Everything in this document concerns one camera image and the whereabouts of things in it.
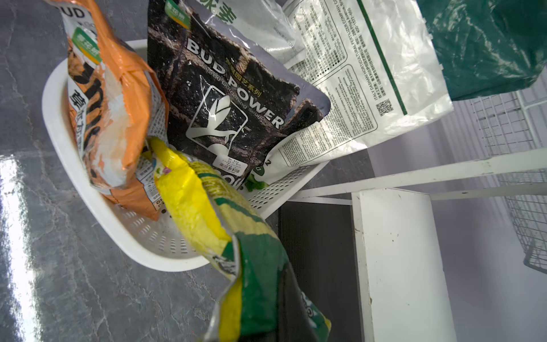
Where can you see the white wire wall rack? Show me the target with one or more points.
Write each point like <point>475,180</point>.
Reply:
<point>508,124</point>

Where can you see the white fertilizer bag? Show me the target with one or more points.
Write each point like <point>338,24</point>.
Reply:
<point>376,63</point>

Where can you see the orange white small bag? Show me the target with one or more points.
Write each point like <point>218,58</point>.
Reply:
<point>114,104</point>

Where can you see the yellow green small bag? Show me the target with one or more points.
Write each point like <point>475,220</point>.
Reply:
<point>263,301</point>

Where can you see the green and white soil bag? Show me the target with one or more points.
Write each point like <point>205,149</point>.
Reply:
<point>231,102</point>

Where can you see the large dark green soil bag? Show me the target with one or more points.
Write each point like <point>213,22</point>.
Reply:
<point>487,47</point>

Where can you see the white two-tier shelf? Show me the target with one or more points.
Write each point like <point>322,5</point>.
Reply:
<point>402,285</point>

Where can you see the white perforated plastic basket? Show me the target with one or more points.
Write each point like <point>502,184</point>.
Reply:
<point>158,244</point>

